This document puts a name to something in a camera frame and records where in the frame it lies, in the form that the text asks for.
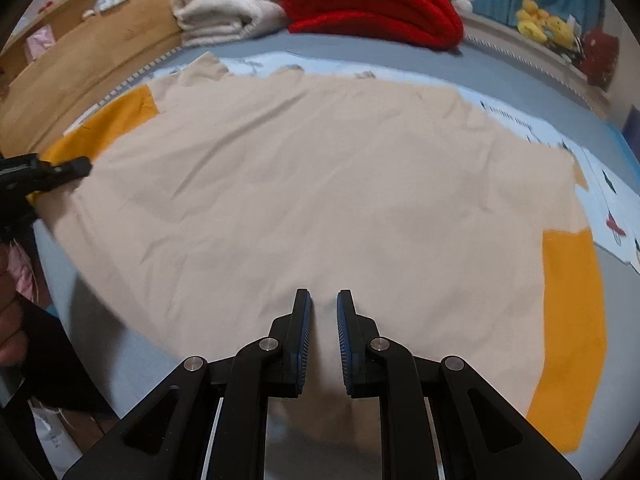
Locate person's left hand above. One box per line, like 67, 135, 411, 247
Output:
0, 245, 27, 367

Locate folded white clothes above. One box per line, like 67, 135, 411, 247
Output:
170, 0, 297, 47

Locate red patterned cushion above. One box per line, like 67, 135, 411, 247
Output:
581, 27, 622, 92

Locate grey-blue bed sheet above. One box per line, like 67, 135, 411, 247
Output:
30, 25, 640, 480

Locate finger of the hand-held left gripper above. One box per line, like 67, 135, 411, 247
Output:
42, 156, 94, 194

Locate yellow teddy bear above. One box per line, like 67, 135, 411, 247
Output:
515, 0, 576, 49

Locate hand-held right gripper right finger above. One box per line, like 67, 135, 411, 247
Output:
336, 288, 583, 480

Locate purple rolled mat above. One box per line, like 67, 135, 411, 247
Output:
622, 104, 640, 157

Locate beige shirt with orange sleeves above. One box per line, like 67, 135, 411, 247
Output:
37, 52, 609, 453

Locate light blue printed blanket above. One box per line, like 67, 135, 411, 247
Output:
220, 52, 640, 277

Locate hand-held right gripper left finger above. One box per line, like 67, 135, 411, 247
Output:
62, 287, 314, 480

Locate red folded knit blanket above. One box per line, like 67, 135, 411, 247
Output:
280, 0, 467, 52

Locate pink cloth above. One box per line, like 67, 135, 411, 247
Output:
9, 247, 38, 306

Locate wooden bed frame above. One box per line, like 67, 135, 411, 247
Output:
0, 0, 201, 161

